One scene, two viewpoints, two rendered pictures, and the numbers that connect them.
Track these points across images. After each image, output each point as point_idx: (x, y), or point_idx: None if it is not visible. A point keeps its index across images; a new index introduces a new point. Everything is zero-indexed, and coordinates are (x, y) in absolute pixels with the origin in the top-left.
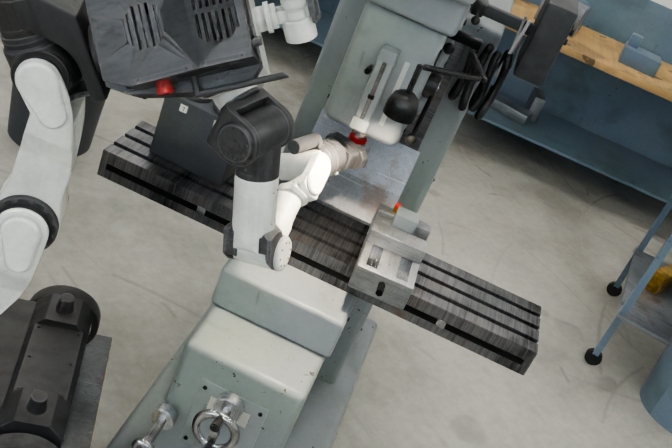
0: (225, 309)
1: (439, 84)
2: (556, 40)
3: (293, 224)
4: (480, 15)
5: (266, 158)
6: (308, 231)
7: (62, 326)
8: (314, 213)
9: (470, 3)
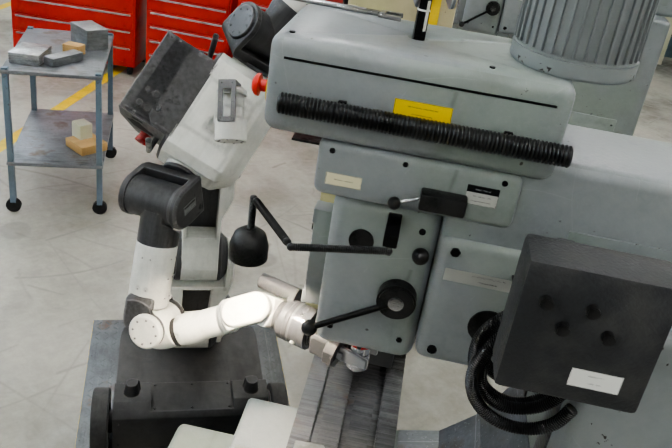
0: None
1: (393, 297)
2: (514, 302)
3: (324, 417)
4: (418, 206)
5: (141, 218)
6: (321, 431)
7: (232, 393)
8: (365, 437)
9: (267, 123)
